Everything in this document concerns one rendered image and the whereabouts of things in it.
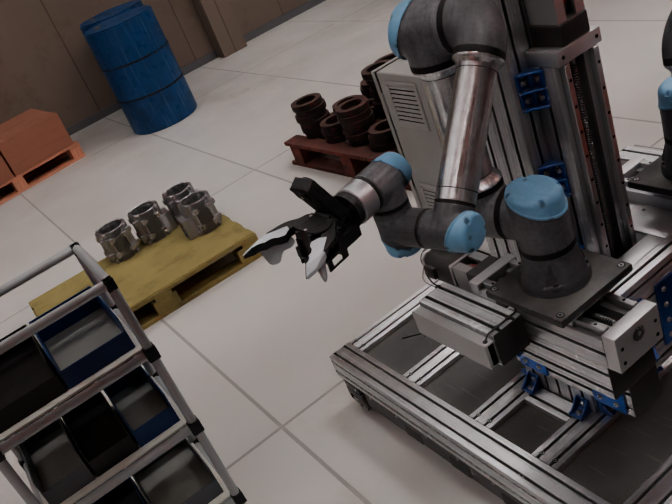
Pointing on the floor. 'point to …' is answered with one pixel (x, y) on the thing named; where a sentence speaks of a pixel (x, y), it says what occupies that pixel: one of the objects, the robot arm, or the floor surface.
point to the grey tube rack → (99, 407)
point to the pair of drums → (139, 66)
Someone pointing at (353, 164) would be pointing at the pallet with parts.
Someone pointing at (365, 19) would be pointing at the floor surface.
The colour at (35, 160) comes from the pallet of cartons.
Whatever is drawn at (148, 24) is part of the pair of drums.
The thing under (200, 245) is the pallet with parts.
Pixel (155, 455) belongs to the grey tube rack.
